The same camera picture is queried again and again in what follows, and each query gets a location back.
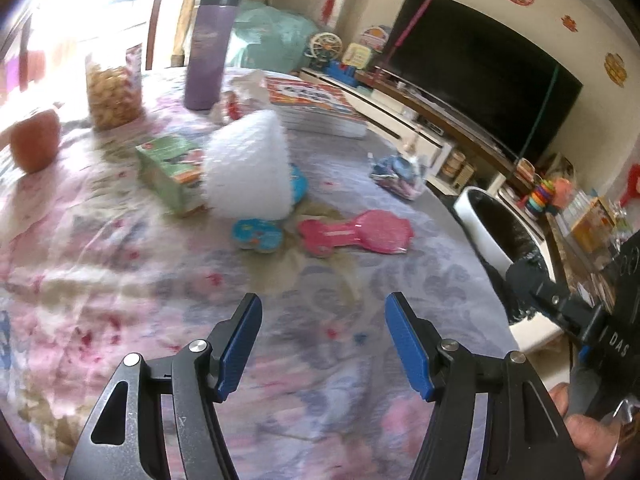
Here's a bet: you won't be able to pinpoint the yellow toy phone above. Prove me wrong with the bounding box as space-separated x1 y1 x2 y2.
342 42 373 68

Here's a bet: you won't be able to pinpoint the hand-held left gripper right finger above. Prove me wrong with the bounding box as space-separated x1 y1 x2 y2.
384 292 586 480

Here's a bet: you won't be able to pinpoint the person's right hand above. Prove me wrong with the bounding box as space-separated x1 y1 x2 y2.
547 382 625 480

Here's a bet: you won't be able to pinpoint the colourful toy box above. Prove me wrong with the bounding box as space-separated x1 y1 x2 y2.
570 195 618 256

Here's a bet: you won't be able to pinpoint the rainbow stacking rings toy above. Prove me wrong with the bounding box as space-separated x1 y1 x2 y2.
525 180 557 218

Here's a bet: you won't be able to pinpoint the white bin with black bag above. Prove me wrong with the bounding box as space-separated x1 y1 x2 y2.
452 186 561 346

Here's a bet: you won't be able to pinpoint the clear jar of yellow snacks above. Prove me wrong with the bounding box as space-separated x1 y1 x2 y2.
84 45 146 131

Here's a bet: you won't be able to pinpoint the clear plastic bag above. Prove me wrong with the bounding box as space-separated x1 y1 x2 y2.
210 71 273 123

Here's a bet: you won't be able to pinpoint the stack of books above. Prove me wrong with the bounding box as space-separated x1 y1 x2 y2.
264 77 368 138

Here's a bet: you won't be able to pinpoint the jars in cabinet shelf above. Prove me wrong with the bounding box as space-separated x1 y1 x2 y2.
442 150 476 186

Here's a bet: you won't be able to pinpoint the brown top side table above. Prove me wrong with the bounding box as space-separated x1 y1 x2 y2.
510 210 640 351

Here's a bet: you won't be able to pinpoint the red apple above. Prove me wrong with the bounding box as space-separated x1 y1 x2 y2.
9 109 61 175

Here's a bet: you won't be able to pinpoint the blue toy block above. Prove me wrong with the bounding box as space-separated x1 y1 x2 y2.
327 60 358 83

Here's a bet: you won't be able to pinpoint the black television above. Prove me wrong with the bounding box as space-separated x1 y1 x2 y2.
385 0 585 166

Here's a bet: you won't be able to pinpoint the green plastic covered furniture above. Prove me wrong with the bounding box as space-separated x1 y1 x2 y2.
227 0 326 73

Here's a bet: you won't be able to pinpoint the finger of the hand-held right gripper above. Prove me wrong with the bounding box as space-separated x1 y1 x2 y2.
505 254 603 345

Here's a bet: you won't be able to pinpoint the green printed box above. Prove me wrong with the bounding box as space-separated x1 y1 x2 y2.
135 134 208 217

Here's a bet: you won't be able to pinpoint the purple thermos bottle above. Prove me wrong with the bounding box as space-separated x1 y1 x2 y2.
184 0 245 111

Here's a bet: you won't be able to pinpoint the blue printed plastic toy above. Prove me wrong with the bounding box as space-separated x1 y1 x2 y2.
231 217 285 252

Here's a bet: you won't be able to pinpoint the blue plastic disc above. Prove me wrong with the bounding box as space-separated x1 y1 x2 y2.
287 162 308 208

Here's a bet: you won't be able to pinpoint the clear bag of blue items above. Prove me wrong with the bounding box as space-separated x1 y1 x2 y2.
369 152 430 201

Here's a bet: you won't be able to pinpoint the pink plastic toy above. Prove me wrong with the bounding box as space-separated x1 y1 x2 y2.
297 210 413 258

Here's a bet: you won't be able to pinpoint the ferris wheel toy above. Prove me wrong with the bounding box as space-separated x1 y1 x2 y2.
304 32 343 68

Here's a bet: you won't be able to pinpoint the brown framed glass door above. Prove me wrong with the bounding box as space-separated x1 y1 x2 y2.
0 0 176 106

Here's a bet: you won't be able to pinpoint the yellow orange wall sticker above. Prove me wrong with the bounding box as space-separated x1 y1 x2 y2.
604 52 628 86

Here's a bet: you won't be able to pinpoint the green stick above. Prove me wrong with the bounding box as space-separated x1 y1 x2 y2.
517 64 560 161

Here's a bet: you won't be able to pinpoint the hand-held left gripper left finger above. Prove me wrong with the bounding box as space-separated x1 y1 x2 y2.
62 292 263 480

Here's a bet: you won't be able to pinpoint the white bubble wrap bundle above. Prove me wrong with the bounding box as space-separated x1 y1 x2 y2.
202 110 295 221

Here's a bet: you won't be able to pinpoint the pink stick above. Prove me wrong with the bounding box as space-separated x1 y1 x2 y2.
392 0 436 58

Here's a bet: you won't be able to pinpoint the white television cabinet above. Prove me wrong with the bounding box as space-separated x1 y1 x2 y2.
300 67 551 241

